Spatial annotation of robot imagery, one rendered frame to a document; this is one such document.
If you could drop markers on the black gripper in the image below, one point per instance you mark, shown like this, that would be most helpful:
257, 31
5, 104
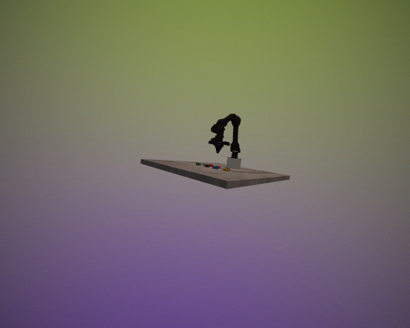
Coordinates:
219, 144

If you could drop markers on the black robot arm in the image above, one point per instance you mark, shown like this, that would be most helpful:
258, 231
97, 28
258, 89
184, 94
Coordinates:
218, 128

